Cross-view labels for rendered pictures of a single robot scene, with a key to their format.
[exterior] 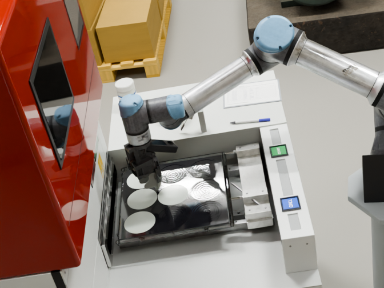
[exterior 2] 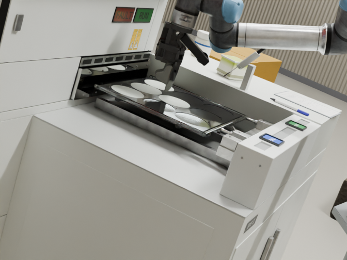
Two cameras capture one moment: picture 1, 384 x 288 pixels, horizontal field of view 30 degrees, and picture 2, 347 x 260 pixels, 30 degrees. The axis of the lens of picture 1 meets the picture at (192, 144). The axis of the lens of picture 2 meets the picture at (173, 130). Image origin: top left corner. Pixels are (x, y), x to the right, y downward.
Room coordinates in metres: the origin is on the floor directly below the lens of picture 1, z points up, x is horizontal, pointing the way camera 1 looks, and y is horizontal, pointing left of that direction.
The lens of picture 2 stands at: (-0.04, -0.42, 1.38)
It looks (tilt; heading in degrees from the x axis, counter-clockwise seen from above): 17 degrees down; 15
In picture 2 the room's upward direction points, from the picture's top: 18 degrees clockwise
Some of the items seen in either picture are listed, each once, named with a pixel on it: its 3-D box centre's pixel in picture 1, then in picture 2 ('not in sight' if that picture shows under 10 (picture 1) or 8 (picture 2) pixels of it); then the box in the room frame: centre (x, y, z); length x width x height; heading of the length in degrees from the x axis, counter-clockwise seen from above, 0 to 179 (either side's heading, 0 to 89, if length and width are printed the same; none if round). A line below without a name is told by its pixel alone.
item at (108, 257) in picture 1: (110, 208); (114, 78); (1.81, 0.31, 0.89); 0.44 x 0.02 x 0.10; 175
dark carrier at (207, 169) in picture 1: (172, 195); (174, 101); (1.81, 0.10, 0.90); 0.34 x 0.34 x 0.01; 85
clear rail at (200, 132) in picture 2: (174, 234); (148, 109); (1.63, 0.11, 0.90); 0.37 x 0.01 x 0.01; 85
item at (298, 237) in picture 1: (286, 192); (275, 156); (1.71, -0.26, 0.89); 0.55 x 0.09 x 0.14; 175
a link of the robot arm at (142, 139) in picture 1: (139, 135); (184, 19); (1.84, 0.16, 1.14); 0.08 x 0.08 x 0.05
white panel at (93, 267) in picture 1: (92, 218); (91, 39); (1.64, 0.34, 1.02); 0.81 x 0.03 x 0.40; 175
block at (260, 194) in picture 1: (255, 195); (245, 140); (1.73, -0.16, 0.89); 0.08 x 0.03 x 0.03; 85
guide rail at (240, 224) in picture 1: (195, 231); (168, 133); (1.68, 0.05, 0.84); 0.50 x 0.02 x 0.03; 85
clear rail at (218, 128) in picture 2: (227, 187); (226, 125); (1.79, -0.08, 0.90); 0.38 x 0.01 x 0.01; 175
